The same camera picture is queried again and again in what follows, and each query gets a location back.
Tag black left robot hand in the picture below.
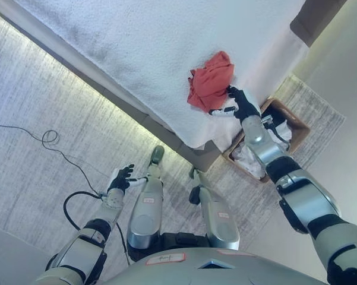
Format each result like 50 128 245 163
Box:
106 163 150 192

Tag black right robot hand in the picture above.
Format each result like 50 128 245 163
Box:
209 85 263 123

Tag red cloth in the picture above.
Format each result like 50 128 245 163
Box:
187 50 236 113

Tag black clothes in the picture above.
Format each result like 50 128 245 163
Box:
260 107 289 131

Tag brown woven laundry basket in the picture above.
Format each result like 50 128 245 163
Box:
222 98 312 183

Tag white crumpled clothes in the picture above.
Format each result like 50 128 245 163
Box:
229 119 293 181

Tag silver left robot leg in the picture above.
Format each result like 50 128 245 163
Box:
127 145 166 251

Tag grey striped rug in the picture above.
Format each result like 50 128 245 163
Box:
0 8 347 268

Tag white textured blanket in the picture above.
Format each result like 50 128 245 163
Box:
4 0 310 150

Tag grey robot torso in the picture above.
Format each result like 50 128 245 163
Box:
102 231 329 285

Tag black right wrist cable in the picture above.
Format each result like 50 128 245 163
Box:
261 116 292 151

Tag thin black floor cable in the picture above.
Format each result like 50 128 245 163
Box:
0 120 103 197

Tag brown upholstered bed frame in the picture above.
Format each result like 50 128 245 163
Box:
0 0 349 173

